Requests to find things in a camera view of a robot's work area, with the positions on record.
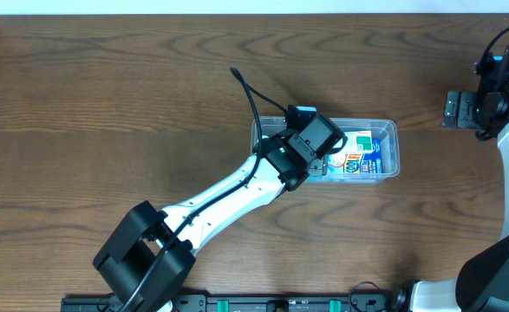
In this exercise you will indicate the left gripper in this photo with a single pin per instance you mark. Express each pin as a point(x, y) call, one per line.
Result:
point(319, 167)

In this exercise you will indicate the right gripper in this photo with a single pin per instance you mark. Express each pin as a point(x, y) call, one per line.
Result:
point(460, 109)

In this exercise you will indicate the white green medicine box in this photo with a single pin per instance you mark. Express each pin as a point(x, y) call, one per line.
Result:
point(358, 142)

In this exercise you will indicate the blue fever patch box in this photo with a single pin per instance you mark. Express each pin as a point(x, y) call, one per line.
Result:
point(356, 163)

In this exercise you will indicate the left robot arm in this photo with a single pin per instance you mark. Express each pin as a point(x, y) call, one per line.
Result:
point(150, 253)

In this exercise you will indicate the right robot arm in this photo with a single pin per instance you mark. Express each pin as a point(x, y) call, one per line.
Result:
point(483, 281)

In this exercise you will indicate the clear plastic container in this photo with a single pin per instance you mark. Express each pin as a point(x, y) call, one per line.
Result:
point(384, 130)

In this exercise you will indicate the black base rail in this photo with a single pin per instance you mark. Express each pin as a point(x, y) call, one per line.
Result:
point(202, 303)

